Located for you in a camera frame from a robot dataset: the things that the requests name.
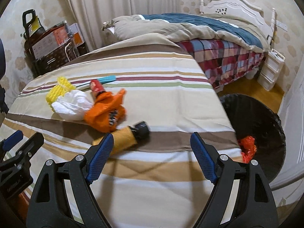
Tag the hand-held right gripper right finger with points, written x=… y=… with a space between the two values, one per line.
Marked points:
x=204 y=158

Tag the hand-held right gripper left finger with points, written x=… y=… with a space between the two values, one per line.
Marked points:
x=99 y=156

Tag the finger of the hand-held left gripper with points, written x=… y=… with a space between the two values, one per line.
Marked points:
x=30 y=147
x=13 y=138

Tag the yellow bottle with black cap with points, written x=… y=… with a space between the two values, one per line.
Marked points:
x=125 y=136

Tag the orange plastic bag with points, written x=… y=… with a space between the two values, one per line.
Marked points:
x=102 y=114

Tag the red shiny wrapper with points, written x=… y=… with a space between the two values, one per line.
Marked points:
x=248 y=147

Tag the white plastic bag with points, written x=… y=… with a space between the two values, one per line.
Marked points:
x=71 y=106

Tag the yellow foam net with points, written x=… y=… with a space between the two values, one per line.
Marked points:
x=58 y=91

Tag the black trash bin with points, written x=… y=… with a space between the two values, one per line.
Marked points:
x=261 y=128

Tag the red snack packet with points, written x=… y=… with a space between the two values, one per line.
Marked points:
x=96 y=86

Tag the teal paper strip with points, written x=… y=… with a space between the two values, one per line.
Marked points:
x=108 y=79

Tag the dark blue object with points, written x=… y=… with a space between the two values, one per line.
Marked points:
x=2 y=59

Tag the striped tablecloth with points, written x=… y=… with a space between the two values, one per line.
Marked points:
x=154 y=95

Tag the brown patterned storage basket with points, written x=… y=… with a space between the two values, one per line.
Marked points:
x=54 y=59

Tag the white panelled door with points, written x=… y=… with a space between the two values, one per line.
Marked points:
x=294 y=123

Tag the white drawer unit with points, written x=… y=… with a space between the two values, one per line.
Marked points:
x=270 y=68

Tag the black hand trolley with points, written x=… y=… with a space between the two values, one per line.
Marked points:
x=24 y=19

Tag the orange and white box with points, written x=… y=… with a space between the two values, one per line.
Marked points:
x=77 y=35

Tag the white pillow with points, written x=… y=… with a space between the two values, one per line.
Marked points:
x=110 y=30

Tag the blue and beige duvet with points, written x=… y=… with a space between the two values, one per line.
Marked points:
x=190 y=28

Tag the beige curtain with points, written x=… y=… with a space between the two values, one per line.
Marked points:
x=118 y=4

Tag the white bed headboard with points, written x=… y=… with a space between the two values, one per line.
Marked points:
x=237 y=7

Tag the white wall switch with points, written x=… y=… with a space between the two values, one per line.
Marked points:
x=282 y=26

